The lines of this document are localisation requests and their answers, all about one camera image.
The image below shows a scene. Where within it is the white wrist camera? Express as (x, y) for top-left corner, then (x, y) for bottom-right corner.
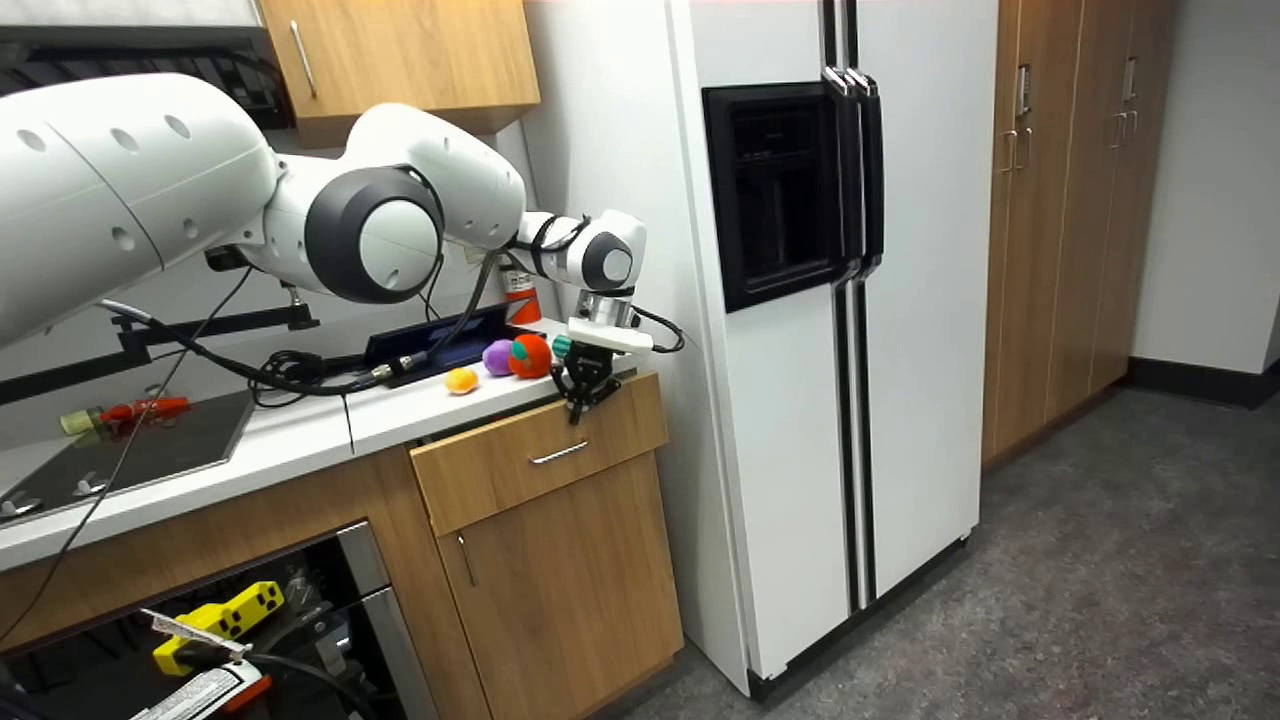
(522, 317), (661, 359)

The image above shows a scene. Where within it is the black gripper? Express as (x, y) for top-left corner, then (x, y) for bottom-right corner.
(548, 341), (630, 428)

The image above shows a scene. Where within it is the wooden wall cabinet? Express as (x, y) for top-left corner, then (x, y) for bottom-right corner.
(256, 0), (544, 151)

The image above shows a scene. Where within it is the white labelled packet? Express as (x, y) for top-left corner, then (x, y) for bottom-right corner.
(132, 658), (279, 720)

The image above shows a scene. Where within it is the wooden base cabinet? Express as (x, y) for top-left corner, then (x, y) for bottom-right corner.
(0, 445), (694, 720)

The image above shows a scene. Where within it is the tall wooden cabinet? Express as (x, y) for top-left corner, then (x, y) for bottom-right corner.
(981, 0), (1185, 471)

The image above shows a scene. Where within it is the red orange plush toy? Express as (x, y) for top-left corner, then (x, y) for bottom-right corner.
(509, 328), (561, 385)

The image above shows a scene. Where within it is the purple plush toy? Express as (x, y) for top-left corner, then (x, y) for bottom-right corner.
(478, 336), (522, 385)

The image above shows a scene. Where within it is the black coiled cable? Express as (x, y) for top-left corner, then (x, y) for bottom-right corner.
(246, 343), (334, 411)

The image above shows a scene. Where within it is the black vented hood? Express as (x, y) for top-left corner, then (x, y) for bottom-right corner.
(0, 23), (300, 136)

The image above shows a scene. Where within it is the pale green toy vegetable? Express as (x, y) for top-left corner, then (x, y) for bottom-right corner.
(55, 407), (108, 445)

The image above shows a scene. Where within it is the stainless appliance frame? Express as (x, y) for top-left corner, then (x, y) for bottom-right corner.
(327, 518), (449, 720)

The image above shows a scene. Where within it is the white refrigerator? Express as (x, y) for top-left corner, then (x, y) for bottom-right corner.
(516, 0), (1001, 703)

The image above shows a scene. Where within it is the black flat cooktop plate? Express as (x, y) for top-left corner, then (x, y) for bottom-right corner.
(0, 389), (261, 524)

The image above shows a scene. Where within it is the yellow power splitter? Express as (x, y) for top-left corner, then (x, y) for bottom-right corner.
(149, 577), (287, 682)

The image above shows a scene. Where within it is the red fire extinguisher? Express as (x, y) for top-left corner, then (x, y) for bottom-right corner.
(502, 274), (548, 334)

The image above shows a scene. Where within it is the red toy vegetable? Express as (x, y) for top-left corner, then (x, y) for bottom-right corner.
(96, 391), (196, 435)

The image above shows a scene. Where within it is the white drawer with wooden front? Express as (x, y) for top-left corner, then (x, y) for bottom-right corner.
(403, 371), (677, 541)

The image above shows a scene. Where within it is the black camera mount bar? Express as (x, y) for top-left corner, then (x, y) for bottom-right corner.
(0, 300), (324, 407)

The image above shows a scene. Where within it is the black stereo camera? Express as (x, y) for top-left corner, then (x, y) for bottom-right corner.
(202, 240), (270, 278)

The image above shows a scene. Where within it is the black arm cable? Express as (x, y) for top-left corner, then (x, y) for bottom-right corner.
(96, 236), (690, 401)

